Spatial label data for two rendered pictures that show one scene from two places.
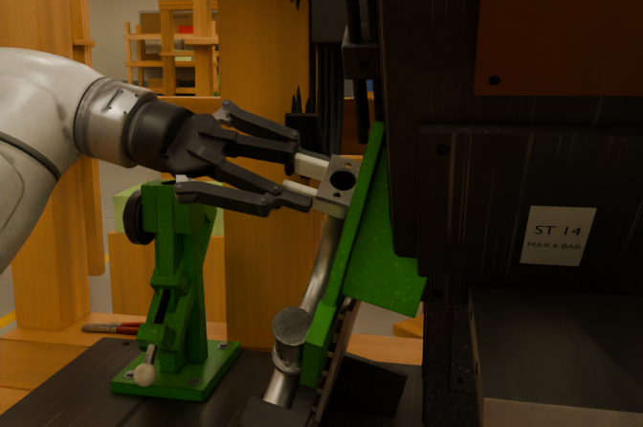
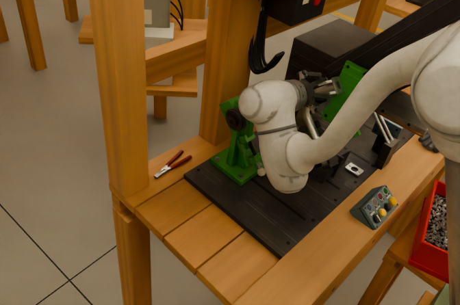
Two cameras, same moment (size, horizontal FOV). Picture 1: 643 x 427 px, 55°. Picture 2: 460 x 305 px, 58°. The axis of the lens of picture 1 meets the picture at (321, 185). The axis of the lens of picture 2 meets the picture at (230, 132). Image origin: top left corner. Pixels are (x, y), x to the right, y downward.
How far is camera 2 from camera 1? 131 cm
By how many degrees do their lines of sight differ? 62
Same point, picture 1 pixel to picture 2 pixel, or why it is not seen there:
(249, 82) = (237, 38)
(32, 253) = (135, 161)
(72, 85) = (294, 93)
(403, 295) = not seen: hidden behind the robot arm
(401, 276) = not seen: hidden behind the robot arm
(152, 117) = (309, 91)
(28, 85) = (290, 101)
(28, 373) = (189, 205)
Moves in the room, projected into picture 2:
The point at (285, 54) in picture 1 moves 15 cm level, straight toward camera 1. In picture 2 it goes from (251, 22) to (296, 37)
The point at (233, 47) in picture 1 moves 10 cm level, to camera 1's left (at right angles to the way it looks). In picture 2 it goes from (234, 24) to (215, 35)
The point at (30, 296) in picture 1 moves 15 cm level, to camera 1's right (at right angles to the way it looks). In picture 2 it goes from (133, 180) to (165, 154)
